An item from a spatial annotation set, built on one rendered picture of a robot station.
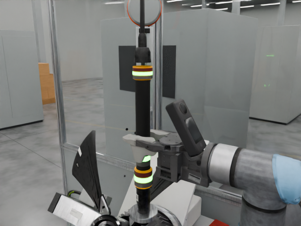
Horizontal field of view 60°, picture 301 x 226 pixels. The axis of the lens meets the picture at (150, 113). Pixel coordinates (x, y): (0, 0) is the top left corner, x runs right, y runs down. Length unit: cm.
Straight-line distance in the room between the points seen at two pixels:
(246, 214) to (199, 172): 11
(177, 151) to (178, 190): 48
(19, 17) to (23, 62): 739
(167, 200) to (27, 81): 560
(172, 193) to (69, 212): 39
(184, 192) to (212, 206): 50
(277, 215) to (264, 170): 8
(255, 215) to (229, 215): 94
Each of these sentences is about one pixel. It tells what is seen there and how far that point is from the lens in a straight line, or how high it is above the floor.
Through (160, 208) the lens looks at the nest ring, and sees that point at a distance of 96.
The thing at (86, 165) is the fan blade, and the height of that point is 132.
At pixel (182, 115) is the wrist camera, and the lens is 52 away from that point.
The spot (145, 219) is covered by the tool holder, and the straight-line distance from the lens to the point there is 67.
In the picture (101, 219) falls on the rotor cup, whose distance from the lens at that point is 78.
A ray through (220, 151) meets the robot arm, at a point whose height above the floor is 152.
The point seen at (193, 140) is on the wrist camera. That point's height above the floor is 153.
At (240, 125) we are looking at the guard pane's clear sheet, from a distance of 127.
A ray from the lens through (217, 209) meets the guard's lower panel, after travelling 147.
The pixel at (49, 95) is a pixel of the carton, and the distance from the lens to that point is 884.
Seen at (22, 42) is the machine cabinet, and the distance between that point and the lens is 631.
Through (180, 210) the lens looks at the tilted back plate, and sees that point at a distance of 98.
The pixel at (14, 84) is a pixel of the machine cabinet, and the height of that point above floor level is 93.
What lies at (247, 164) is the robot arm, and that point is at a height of 151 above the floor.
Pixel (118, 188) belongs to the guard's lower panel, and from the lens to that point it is 181.
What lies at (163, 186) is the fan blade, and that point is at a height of 135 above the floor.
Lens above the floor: 171
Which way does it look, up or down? 14 degrees down
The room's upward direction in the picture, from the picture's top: straight up
